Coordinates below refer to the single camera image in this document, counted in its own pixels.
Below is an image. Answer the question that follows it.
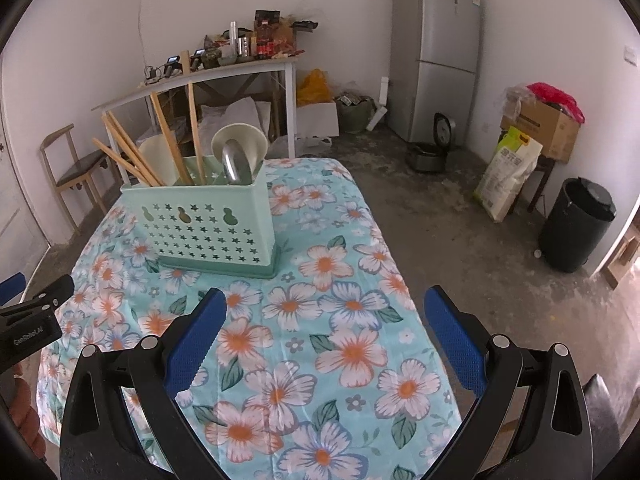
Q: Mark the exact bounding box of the green bag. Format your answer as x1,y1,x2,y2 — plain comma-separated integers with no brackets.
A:
334,92,377,135

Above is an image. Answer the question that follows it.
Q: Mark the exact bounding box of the white foam board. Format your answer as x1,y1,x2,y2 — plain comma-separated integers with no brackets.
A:
367,76,390,132

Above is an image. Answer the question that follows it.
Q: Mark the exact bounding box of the red plastic bag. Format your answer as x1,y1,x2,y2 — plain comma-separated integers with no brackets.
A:
527,81,586,123

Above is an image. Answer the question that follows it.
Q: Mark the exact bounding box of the cardboard box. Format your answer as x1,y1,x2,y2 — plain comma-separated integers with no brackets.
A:
500,95,581,163

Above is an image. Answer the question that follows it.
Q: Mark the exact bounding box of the metal spoon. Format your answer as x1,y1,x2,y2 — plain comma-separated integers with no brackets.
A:
221,139,253,183

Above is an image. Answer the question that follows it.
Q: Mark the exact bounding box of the white and yellow rice bag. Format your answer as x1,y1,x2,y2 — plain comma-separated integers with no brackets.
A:
472,125,544,223

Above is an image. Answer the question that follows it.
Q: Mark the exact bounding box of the person's left hand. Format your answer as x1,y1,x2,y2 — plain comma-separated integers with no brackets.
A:
5,362,48,461

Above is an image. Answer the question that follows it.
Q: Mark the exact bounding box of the rice cooker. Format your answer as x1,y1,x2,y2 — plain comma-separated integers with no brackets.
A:
405,112,458,173

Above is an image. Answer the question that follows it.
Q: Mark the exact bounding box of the wooden chair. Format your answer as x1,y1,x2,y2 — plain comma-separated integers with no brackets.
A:
40,124,108,233

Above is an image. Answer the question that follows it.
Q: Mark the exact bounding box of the floral tablecloth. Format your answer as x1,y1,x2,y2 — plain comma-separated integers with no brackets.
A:
36,157,463,480

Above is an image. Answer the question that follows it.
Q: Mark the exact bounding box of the white door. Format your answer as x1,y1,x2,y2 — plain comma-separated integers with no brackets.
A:
0,105,51,261

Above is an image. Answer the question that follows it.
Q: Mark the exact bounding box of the green plastic utensil holder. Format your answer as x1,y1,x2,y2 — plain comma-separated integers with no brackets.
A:
119,155,278,280

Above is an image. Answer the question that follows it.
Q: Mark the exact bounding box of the grey pillow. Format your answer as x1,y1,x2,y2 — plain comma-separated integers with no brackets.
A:
200,97,273,146

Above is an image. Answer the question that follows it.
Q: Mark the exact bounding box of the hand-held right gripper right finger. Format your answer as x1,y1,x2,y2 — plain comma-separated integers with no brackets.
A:
424,285,601,480

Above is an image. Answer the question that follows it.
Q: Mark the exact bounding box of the orange plastic bag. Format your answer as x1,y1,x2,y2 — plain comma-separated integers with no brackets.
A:
297,69,332,107

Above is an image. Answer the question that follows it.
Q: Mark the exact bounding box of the black trash bin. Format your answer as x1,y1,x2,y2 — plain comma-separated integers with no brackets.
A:
537,176,617,274

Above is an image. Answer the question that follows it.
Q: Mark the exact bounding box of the white box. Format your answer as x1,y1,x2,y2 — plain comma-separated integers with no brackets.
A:
295,101,340,137

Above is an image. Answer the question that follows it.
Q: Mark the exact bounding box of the white side table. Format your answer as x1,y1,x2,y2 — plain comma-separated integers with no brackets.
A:
91,54,300,183

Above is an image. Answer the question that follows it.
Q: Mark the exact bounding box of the silver refrigerator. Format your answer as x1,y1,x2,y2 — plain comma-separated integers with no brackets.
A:
387,0,485,143

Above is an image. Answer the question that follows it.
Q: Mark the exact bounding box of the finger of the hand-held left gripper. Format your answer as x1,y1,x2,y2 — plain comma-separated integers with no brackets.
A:
0,272,27,307
0,274,76,318

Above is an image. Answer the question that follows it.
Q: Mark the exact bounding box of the wall cable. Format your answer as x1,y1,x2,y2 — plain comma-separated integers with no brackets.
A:
136,0,151,76

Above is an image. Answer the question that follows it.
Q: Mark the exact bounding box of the clear plastic bag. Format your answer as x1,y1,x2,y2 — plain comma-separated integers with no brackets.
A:
502,85,533,111

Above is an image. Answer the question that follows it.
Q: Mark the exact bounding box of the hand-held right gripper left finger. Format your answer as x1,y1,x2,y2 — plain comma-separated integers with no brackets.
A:
59,287,228,480

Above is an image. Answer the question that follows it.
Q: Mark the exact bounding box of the dark wooden stool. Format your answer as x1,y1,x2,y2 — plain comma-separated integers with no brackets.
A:
527,155,556,213

